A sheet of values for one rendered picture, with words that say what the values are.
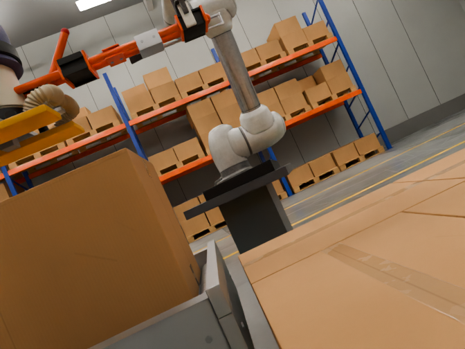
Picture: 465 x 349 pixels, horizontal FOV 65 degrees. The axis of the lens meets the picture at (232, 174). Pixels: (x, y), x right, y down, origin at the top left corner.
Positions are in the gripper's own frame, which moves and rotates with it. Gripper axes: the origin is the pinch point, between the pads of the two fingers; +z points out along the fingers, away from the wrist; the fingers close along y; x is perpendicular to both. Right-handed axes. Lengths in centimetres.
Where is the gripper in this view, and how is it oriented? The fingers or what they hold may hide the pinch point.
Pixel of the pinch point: (189, 24)
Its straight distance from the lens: 116.4
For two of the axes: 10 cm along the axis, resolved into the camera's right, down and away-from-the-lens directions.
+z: 4.1, 9.1, -0.3
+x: 9.1, -4.1, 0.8
